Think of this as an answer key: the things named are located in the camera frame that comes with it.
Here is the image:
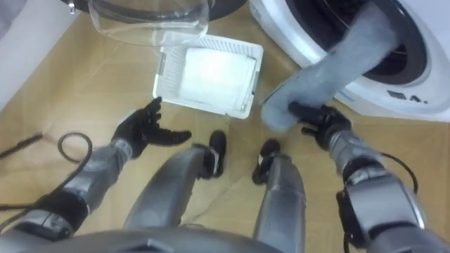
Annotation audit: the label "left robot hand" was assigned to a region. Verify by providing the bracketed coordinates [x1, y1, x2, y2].
[110, 96, 193, 159]

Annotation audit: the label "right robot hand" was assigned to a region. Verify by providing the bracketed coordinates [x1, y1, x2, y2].
[288, 101, 353, 152]

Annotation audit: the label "grey cloth garment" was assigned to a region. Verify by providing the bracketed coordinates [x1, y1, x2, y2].
[260, 1, 400, 133]

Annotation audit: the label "white plastic laundry basket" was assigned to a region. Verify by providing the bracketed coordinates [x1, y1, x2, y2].
[152, 31, 264, 120]

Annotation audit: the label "white washing machine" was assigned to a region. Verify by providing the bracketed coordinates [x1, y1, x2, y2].
[248, 0, 450, 123]

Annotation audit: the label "white folded cloth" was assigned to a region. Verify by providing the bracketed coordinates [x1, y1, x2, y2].
[177, 47, 257, 112]

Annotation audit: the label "robot legs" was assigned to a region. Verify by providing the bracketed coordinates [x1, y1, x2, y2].
[122, 130, 307, 253]

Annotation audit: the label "open washing machine door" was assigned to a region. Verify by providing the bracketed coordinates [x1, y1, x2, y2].
[59, 0, 249, 48]

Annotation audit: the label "robot body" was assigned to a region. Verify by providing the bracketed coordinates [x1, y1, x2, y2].
[0, 226, 285, 253]

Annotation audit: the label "black cable on floor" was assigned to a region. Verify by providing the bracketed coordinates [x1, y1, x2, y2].
[0, 132, 45, 160]

